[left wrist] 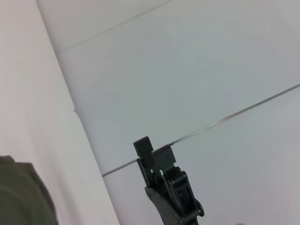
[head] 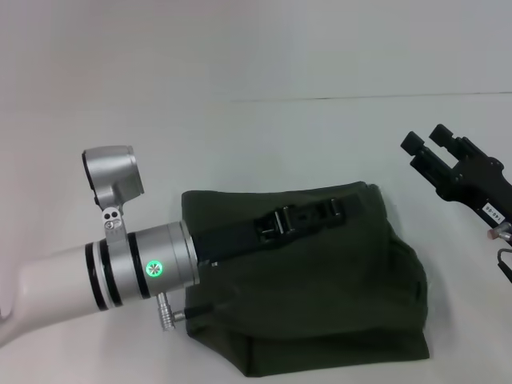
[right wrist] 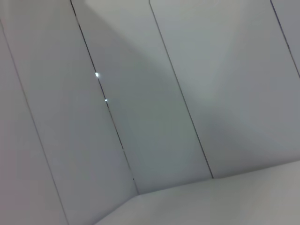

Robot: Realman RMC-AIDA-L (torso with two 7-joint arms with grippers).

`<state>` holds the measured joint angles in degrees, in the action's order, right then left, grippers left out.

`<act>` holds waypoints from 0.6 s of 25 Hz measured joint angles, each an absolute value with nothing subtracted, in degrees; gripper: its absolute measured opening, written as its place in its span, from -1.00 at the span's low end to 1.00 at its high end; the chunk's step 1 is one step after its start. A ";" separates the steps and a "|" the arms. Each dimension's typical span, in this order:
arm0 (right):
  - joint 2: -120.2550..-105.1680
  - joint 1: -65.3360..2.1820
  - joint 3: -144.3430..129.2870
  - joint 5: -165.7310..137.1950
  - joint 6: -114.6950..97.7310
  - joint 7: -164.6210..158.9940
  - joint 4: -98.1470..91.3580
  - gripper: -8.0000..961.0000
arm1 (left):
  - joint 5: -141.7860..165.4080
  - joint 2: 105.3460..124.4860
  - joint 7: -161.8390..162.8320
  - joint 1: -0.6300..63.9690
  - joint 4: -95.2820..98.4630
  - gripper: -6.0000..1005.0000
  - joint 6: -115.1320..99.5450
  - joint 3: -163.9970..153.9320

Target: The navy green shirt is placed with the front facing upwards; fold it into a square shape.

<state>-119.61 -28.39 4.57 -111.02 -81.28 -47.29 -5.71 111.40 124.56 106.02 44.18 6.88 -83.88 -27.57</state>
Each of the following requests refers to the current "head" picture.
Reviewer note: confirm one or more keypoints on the white number sticker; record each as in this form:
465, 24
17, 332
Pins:
493, 213

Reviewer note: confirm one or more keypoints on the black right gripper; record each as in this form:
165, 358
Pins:
480, 188

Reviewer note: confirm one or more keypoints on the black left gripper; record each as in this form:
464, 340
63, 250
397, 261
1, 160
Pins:
228, 244

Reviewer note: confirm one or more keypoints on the dark green FREE t-shirt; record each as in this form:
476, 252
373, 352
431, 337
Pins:
320, 288

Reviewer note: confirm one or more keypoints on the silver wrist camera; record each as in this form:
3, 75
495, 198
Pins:
114, 176

